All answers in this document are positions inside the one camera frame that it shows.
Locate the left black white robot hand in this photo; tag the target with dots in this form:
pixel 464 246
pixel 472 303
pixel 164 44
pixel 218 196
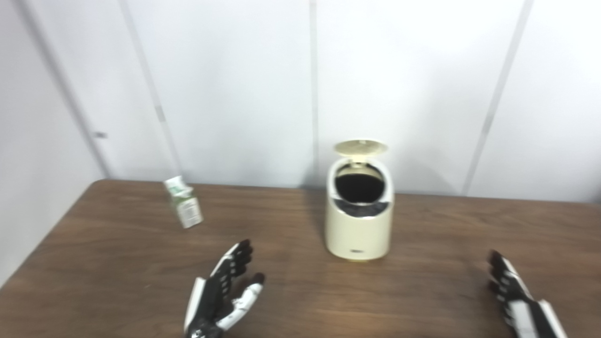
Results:
pixel 211 300

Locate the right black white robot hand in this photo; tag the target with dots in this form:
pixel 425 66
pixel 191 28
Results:
pixel 521 310

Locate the cream round bin lid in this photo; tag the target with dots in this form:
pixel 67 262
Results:
pixel 360 147

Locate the green white milk carton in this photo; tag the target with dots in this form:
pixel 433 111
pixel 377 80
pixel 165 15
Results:
pixel 187 206

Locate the cream-colored bin body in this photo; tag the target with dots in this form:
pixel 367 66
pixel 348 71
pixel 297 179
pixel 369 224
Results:
pixel 357 232

